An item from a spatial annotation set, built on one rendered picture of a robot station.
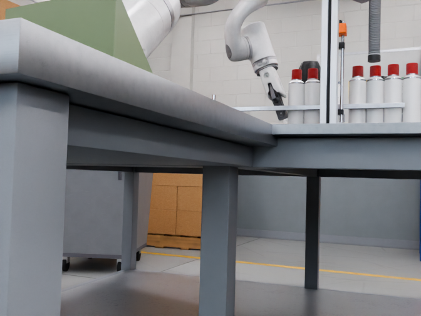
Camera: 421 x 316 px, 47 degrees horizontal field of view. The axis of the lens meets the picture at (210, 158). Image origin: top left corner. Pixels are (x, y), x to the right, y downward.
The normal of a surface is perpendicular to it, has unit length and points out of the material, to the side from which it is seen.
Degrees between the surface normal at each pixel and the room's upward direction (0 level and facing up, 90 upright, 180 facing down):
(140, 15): 67
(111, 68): 90
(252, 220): 90
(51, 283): 90
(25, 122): 90
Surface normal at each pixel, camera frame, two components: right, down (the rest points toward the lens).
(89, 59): 0.92, 0.01
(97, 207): -0.07, 0.01
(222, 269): -0.34, -0.05
